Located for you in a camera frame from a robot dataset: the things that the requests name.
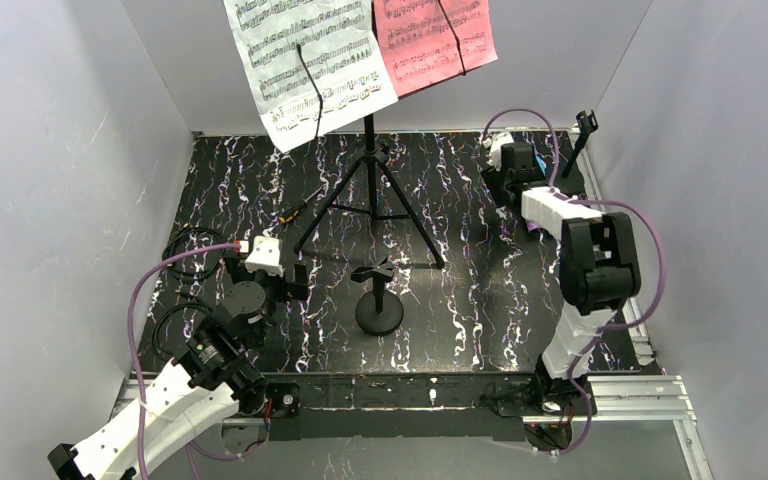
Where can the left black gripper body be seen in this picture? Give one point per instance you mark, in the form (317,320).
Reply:
(297,282)

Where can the black round-base mic stand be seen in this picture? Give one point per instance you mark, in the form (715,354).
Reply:
(569,178)
(378,312)

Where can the white sheet music page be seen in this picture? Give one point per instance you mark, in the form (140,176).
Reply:
(312,66)

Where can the blue toy microphone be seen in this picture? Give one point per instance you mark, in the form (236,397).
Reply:
(542,165)

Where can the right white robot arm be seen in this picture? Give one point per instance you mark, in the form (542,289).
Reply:
(598,267)

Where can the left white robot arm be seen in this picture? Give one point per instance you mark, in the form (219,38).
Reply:
(209,380)

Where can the black tripod music stand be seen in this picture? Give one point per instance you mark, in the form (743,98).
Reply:
(374,157)

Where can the pink sheet music page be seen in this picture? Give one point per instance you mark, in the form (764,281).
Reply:
(427,42)

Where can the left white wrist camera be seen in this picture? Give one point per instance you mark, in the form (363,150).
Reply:
(264,255)

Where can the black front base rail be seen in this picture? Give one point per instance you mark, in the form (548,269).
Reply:
(501,406)

